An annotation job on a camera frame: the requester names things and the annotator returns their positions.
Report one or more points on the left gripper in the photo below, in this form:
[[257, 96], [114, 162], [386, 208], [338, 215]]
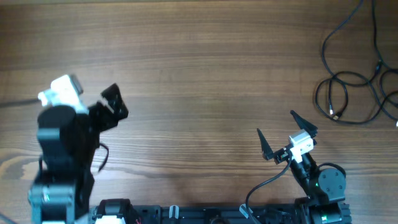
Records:
[[109, 118]]

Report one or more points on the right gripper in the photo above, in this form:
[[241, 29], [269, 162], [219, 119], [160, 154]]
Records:
[[268, 152]]

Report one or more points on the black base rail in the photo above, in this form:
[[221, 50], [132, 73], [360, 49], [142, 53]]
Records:
[[233, 214]]

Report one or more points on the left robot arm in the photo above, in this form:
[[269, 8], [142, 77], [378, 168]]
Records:
[[69, 138]]

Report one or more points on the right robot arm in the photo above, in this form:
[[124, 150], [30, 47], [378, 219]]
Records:
[[324, 184]]

